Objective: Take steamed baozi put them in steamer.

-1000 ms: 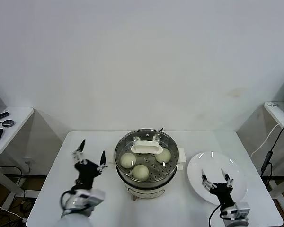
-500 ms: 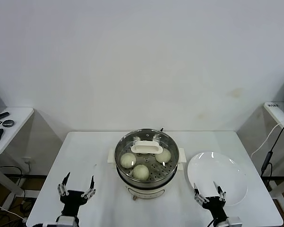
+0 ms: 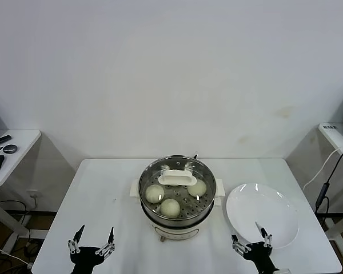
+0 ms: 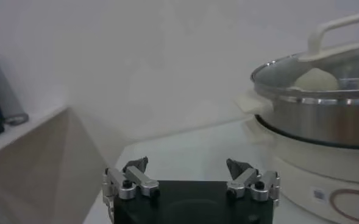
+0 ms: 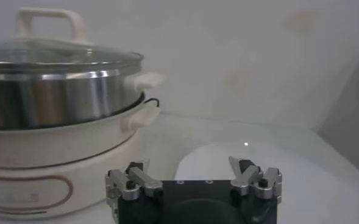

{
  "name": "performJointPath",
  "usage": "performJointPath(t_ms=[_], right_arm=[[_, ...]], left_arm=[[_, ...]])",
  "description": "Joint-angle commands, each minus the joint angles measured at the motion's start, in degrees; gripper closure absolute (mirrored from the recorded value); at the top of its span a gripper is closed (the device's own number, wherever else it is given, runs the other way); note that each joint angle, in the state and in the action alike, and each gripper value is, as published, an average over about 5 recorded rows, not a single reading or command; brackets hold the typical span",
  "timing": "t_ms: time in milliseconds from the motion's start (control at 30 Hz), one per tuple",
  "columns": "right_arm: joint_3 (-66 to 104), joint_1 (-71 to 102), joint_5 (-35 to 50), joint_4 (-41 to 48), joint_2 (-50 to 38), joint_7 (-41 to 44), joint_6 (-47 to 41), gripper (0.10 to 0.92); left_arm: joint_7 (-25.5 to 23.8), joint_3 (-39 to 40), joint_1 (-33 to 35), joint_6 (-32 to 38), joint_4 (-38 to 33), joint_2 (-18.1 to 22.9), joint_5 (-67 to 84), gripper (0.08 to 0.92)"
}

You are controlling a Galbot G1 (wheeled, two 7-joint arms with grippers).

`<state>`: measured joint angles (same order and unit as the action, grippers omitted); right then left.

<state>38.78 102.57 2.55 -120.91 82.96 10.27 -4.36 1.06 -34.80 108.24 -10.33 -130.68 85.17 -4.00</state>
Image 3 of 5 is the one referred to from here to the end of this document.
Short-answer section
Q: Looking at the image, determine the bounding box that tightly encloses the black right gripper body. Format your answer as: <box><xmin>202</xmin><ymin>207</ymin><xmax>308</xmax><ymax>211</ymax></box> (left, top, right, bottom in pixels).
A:
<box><xmin>242</xmin><ymin>241</ymin><xmax>278</xmax><ymax>274</ymax></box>

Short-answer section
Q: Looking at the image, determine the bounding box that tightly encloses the white round plate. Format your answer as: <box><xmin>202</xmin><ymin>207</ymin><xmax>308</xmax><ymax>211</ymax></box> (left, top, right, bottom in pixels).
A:
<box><xmin>225</xmin><ymin>183</ymin><xmax>300</xmax><ymax>249</ymax></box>

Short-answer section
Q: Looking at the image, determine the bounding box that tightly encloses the black cable with inline controller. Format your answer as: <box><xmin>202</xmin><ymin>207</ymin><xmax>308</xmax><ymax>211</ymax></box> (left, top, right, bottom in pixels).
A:
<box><xmin>315</xmin><ymin>147</ymin><xmax>343</xmax><ymax>213</ymax></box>

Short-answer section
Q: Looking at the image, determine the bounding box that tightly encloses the glass lid with cream handle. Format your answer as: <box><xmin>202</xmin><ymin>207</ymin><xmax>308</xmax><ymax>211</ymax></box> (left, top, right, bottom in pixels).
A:
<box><xmin>139</xmin><ymin>155</ymin><xmax>218</xmax><ymax>222</ymax></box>

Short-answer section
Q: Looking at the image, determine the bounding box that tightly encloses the cream electric cooker pot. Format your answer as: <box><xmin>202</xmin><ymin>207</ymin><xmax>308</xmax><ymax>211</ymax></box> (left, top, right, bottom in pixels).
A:
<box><xmin>142</xmin><ymin>204</ymin><xmax>217</xmax><ymax>243</ymax></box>

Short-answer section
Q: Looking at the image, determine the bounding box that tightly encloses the stainless steel steamer basket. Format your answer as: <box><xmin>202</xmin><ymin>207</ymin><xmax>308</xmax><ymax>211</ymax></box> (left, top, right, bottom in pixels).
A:
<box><xmin>130</xmin><ymin>155</ymin><xmax>226</xmax><ymax>226</ymax></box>

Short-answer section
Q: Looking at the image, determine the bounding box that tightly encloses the white side desk with devices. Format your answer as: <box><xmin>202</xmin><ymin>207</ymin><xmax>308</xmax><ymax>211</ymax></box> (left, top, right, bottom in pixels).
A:
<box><xmin>0</xmin><ymin>128</ymin><xmax>51</xmax><ymax>254</ymax></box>

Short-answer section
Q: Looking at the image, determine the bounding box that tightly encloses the white cable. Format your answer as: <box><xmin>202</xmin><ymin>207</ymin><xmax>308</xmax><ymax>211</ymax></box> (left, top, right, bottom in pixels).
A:
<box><xmin>302</xmin><ymin>144</ymin><xmax>343</xmax><ymax>191</ymax></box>

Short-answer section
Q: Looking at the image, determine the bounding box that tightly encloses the white power strip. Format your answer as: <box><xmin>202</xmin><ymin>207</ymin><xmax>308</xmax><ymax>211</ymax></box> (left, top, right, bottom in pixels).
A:
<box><xmin>27</xmin><ymin>188</ymin><xmax>43</xmax><ymax>200</ymax></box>

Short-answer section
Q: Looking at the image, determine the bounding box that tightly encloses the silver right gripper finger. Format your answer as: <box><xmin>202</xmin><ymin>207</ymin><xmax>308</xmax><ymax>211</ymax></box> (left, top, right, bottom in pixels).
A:
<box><xmin>255</xmin><ymin>221</ymin><xmax>273</xmax><ymax>248</ymax></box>
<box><xmin>230</xmin><ymin>233</ymin><xmax>251</xmax><ymax>255</ymax></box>

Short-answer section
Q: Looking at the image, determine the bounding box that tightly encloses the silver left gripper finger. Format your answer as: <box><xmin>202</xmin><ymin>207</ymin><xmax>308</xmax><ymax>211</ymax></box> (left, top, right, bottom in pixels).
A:
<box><xmin>95</xmin><ymin>227</ymin><xmax>116</xmax><ymax>257</ymax></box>
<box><xmin>67</xmin><ymin>224</ymin><xmax>86</xmax><ymax>254</ymax></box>

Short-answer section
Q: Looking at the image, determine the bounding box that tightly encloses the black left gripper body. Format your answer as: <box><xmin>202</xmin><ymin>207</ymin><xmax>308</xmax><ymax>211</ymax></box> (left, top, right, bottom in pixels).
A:
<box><xmin>69</xmin><ymin>245</ymin><xmax>103</xmax><ymax>274</ymax></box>

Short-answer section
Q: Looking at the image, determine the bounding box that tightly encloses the black floor cable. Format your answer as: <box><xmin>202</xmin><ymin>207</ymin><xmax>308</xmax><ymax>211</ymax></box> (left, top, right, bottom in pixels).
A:
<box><xmin>0</xmin><ymin>198</ymin><xmax>58</xmax><ymax>213</ymax></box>

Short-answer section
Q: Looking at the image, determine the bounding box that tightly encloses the white side desk with label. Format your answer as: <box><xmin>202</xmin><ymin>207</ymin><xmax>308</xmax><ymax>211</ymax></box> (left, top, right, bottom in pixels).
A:
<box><xmin>319</xmin><ymin>122</ymin><xmax>343</xmax><ymax>257</ymax></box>

